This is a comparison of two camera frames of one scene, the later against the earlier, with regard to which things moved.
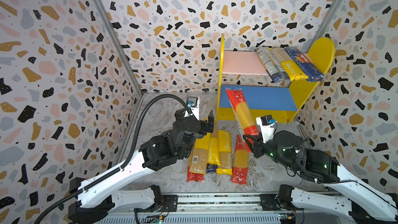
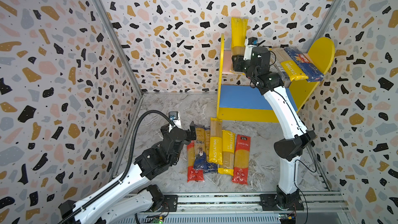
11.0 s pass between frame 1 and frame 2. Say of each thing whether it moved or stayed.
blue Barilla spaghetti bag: stayed
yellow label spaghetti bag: moved
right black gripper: moved
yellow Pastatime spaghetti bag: stayed
